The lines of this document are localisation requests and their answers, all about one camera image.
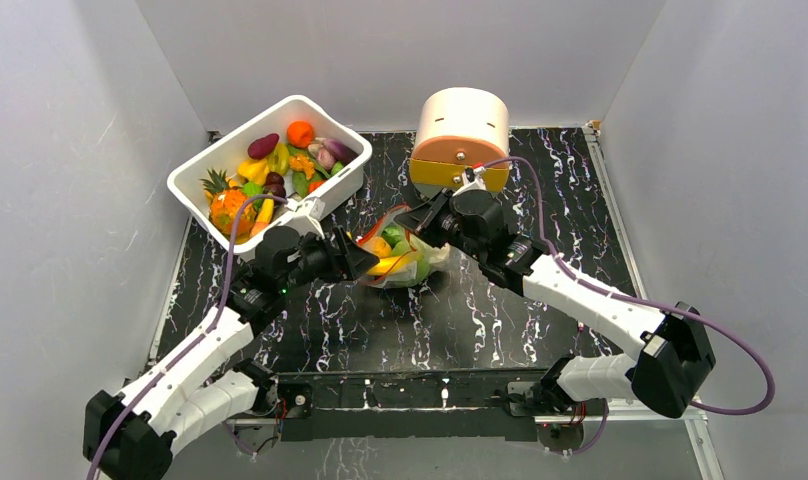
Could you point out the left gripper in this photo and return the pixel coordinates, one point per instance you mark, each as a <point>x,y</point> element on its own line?
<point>353,260</point>

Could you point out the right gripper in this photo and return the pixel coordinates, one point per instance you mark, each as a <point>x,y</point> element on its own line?
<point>431,219</point>

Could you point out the yellow toy fruit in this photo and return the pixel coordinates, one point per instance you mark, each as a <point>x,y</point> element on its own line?
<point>378,246</point>

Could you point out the clear zip top bag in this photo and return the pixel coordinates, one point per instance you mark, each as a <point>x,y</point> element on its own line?
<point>390,217</point>

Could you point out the dark toy plum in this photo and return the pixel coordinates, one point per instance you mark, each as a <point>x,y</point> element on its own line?
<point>276,189</point>
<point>274,178</point>

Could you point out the toy pineapple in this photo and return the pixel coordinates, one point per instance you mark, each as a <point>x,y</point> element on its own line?
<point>225,201</point>

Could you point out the purple toy sweet potato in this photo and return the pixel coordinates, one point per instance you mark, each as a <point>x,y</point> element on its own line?
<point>263,146</point>

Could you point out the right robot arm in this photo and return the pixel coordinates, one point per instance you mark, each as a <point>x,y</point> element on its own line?
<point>665,356</point>

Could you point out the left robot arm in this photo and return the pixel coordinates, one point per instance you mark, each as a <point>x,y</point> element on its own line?
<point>137,432</point>

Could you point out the round drawer cabinet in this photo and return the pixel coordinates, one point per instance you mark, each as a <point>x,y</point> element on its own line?
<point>459,127</point>

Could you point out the small yellow toy banana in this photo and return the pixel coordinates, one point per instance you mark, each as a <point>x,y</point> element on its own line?
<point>264,216</point>

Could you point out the purple toy onion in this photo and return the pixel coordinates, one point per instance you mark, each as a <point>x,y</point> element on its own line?
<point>341,152</point>

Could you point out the toy garlic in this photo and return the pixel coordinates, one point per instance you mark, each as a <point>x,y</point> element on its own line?
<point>322,155</point>

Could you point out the green toy pepper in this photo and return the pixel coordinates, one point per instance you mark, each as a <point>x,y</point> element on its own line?
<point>278,159</point>

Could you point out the small green toy cabbage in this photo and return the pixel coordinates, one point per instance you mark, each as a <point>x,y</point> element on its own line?
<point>252,189</point>

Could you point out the orange toy tangerine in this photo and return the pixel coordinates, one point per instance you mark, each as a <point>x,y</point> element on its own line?
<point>300,134</point>

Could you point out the white plastic bin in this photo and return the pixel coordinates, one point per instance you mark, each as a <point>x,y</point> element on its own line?
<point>185,181</point>

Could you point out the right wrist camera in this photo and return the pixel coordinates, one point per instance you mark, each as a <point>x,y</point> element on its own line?
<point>470,179</point>

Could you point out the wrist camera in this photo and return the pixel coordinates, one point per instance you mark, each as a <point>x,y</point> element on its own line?
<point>304,216</point>
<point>470,179</point>

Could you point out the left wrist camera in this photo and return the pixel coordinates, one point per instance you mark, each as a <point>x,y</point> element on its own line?
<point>304,216</point>

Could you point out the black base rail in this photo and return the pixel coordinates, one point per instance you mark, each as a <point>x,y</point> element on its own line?
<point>508,403</point>

